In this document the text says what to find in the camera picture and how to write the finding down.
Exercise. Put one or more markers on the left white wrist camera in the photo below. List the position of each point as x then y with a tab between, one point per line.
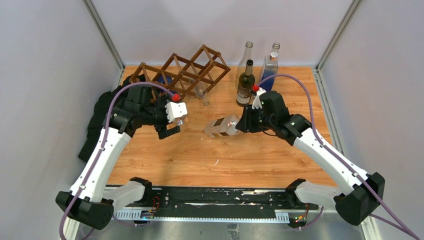
176	112

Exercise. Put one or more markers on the blue bottle with BLUE text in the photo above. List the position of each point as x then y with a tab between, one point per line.
165	80

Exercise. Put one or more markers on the clear bottle with black label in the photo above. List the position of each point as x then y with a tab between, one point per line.
243	62

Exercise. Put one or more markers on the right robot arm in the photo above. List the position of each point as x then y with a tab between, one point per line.
357	193

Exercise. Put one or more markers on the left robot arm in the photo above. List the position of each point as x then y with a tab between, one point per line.
131	108

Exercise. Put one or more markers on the small clear bottle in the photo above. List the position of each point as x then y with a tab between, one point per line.
201	93

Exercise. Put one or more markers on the clear tall wine bottle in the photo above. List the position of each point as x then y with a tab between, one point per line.
275	50

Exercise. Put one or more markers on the brown wooden wine rack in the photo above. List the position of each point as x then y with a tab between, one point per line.
206	65

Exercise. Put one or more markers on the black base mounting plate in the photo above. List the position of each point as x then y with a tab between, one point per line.
220	204

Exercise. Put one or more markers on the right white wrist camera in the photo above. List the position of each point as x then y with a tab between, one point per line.
257	103

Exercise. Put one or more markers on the black cloth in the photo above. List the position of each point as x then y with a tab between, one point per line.
95	124

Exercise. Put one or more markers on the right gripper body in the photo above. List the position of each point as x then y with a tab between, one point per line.
254	120

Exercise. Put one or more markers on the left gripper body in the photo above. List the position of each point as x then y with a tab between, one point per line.
160	125

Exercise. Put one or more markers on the dark green wine bottle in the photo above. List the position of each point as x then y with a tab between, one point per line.
246	82

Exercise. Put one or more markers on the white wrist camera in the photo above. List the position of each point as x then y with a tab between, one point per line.
176	112
257	103

